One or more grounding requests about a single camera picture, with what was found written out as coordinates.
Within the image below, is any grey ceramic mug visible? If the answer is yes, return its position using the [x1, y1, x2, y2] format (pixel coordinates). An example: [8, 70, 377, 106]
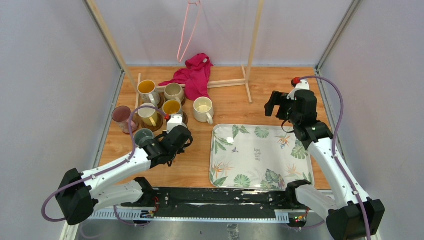
[133, 128, 155, 147]

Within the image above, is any pale yellow mug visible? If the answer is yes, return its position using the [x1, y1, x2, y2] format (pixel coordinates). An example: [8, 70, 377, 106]
[137, 103, 159, 127]

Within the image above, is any blue mug yellow inside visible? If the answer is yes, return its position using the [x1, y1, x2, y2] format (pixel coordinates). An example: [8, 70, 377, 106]
[162, 99, 183, 115]

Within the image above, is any pink ceramic mug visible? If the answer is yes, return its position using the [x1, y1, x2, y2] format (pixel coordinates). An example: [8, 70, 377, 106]
[111, 106, 139, 134]

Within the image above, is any glass mug yellow inside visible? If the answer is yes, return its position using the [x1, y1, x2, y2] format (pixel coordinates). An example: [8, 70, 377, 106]
[137, 80, 163, 108]

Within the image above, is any cream white mug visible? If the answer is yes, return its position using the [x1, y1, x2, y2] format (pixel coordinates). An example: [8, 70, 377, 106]
[193, 96, 215, 125]

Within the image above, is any beige ceramic mug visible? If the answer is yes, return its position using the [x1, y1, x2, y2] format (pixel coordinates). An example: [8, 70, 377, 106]
[163, 83, 185, 105]

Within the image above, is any floral white serving tray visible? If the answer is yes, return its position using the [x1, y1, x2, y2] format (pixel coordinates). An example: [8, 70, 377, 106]
[209, 124, 315, 191]

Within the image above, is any magenta cloth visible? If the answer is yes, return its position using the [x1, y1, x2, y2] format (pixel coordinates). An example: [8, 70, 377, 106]
[159, 53, 214, 101]

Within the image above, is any amber brown coaster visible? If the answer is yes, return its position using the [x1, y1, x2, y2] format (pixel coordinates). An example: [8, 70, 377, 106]
[141, 114, 164, 132]

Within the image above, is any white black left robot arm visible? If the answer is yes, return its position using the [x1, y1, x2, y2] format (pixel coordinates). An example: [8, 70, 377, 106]
[54, 125, 193, 226]

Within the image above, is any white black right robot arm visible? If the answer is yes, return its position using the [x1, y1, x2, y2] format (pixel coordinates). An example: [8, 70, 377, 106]
[264, 89, 385, 240]

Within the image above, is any wooden drying rack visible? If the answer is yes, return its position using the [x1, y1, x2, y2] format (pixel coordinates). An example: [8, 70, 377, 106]
[85, 0, 264, 104]

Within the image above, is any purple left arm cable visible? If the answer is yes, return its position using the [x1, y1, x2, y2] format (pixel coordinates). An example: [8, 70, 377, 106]
[41, 105, 171, 228]

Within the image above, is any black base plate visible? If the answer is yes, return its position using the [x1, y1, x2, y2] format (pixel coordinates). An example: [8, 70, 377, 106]
[122, 187, 307, 220]

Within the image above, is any pink wire hanger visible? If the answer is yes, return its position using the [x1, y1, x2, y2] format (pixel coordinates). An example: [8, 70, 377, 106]
[177, 0, 203, 64]

